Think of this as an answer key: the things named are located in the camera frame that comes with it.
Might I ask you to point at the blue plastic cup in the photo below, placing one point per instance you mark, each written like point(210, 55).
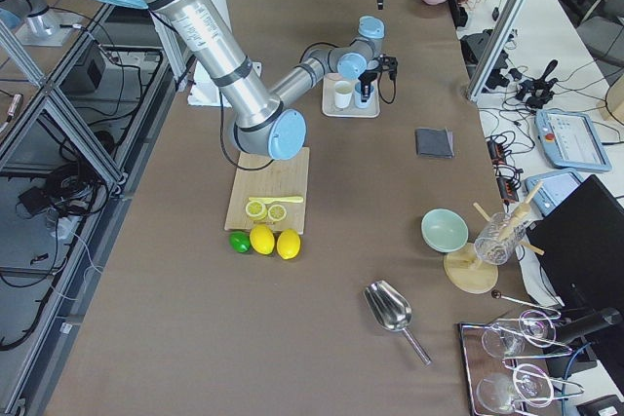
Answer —
point(362, 101)

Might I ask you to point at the cream plastic cup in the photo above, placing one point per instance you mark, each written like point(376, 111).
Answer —
point(342, 94)

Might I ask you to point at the cream serving tray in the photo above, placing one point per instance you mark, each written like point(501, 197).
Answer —
point(355, 109)

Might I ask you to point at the metal glass rack tray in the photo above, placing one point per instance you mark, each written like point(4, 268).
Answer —
point(478, 364)

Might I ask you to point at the dark grey cloth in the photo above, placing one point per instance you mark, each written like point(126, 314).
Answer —
point(436, 143)

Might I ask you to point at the wooden cutting board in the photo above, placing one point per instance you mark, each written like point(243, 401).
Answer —
point(281, 179)

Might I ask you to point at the yellow plastic knife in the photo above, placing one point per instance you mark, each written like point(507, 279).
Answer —
point(272, 200)

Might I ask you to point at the lemon half slice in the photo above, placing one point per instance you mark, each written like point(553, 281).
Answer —
point(256, 210)
point(276, 213)

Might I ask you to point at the green bowl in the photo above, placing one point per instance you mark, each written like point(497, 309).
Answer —
point(444, 230)

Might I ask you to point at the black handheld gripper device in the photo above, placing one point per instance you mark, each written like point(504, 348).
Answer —
point(535, 93)

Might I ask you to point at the whole yellow lemon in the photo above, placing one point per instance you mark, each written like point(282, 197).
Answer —
point(288, 244)
point(262, 239)

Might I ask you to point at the green lime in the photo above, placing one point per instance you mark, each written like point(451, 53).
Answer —
point(240, 241)

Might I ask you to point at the clear textured glass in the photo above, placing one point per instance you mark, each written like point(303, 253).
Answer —
point(499, 238)

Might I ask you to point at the teach pendant tablet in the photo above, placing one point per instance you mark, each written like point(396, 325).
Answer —
point(569, 140)
point(556, 186)

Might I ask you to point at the wooden cup tree stand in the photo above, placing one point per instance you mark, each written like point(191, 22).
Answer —
point(471, 275)

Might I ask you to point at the metal ice scoop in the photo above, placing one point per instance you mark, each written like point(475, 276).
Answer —
point(393, 312)

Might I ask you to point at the black monitor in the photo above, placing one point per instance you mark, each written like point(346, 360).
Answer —
point(582, 239)

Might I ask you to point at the wine glass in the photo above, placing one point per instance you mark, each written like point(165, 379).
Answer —
point(508, 337)
point(525, 388)

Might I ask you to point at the aluminium frame post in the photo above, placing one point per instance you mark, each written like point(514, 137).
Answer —
point(493, 48)

